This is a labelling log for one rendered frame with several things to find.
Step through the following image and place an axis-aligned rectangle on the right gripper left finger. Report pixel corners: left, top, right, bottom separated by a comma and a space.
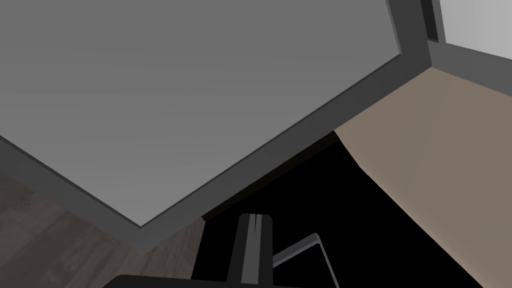
226, 213, 257, 285

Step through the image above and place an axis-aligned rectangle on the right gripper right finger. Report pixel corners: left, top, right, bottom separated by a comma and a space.
251, 213, 275, 285

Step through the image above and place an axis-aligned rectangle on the black cabinet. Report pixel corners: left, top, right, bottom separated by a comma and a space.
191, 131, 486, 288

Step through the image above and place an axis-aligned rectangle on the grey bar handle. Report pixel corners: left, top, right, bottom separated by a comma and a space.
272, 232, 341, 288

